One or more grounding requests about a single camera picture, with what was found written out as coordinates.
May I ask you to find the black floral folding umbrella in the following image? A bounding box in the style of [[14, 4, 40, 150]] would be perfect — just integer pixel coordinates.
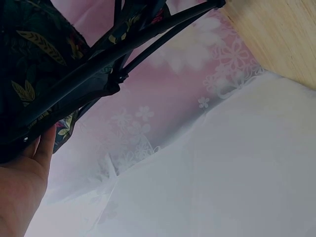
[[0, 0, 227, 165]]

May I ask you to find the person's left hand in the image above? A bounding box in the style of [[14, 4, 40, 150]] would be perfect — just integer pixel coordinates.
[[0, 125, 57, 237]]

